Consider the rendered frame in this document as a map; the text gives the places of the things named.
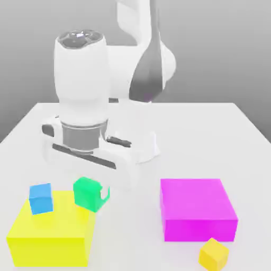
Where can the large magenta box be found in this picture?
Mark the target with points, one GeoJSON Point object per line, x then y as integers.
{"type": "Point", "coordinates": [197, 207]}

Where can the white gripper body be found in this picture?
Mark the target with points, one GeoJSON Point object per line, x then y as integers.
{"type": "Point", "coordinates": [84, 165]}

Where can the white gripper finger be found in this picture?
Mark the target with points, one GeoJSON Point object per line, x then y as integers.
{"type": "Point", "coordinates": [104, 191]}

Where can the small yellow cube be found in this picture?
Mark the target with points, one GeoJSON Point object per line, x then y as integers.
{"type": "Point", "coordinates": [212, 256]}

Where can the small green cube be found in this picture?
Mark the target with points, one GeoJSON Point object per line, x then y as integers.
{"type": "Point", "coordinates": [84, 194]}

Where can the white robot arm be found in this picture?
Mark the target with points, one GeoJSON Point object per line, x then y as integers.
{"type": "Point", "coordinates": [80, 80]}

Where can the small blue cube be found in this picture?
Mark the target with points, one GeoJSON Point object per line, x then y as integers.
{"type": "Point", "coordinates": [41, 199]}

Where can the large yellow box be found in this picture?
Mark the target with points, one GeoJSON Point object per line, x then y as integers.
{"type": "Point", "coordinates": [48, 239]}

